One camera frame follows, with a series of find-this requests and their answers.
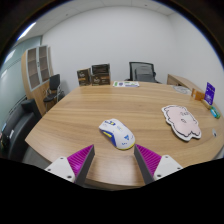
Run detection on purple product box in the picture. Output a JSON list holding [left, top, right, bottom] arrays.
[[204, 81, 216, 106]]

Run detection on large brown black cardboard box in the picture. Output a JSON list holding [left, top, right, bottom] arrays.
[[90, 63, 112, 87]]

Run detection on pink cloud-shaped mouse pad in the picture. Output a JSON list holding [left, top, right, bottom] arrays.
[[161, 104, 203, 142]]

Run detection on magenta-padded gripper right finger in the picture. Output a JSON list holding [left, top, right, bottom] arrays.
[[133, 143, 184, 186]]

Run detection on white blue yellow computer mouse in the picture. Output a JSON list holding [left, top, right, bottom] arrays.
[[98, 118, 136, 151]]

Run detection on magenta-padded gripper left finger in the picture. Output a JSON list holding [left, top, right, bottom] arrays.
[[44, 144, 96, 188]]

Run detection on orange cardboard box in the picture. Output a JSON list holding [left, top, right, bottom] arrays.
[[191, 87, 206, 102]]

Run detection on grey mesh office chair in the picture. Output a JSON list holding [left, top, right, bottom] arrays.
[[124, 61, 161, 84]]

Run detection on long ceiling light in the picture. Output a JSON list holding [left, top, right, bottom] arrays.
[[16, 21, 38, 42]]

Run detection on flat tan box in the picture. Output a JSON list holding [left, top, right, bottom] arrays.
[[200, 98, 213, 110]]

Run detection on black sofa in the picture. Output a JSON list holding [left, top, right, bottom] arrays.
[[0, 98, 43, 162]]

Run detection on wooden side desk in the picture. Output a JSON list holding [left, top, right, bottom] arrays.
[[166, 73, 204, 93]]

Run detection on wooden shelf unit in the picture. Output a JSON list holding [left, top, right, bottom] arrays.
[[21, 44, 54, 116]]

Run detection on small black office chair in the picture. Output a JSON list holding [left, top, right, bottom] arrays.
[[43, 73, 66, 104]]

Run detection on round grey mouse pad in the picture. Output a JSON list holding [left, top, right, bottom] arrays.
[[172, 85, 193, 95]]

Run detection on white printed paper sheet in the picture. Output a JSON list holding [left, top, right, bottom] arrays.
[[112, 80, 140, 89]]

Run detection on small brown cardboard box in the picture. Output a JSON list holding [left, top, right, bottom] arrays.
[[76, 68, 92, 87]]

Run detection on green and blue small box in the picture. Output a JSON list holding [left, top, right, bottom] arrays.
[[209, 107, 222, 120]]

